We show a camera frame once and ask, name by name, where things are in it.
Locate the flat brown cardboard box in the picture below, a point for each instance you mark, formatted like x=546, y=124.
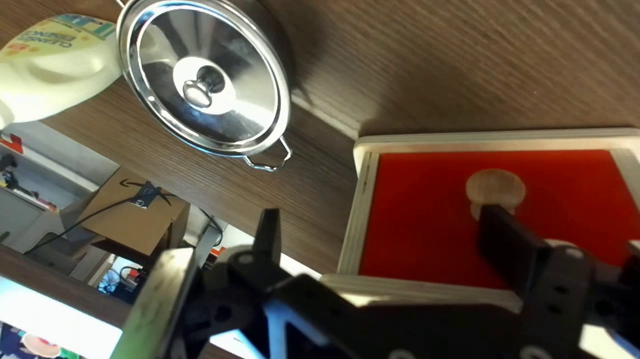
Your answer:
x=126, y=222

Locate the cream wooden slot box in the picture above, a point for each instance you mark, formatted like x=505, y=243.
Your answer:
x=363, y=200

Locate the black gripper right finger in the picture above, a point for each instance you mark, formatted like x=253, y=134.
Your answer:
x=512, y=251

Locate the small steel pot with lid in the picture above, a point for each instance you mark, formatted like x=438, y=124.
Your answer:
x=207, y=80

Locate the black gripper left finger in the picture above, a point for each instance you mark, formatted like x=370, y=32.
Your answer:
x=269, y=241

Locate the pale yellow plastic bottle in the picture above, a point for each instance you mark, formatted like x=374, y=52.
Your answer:
x=53, y=72

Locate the red drawer with wooden knob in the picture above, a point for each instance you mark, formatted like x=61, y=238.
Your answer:
x=421, y=220

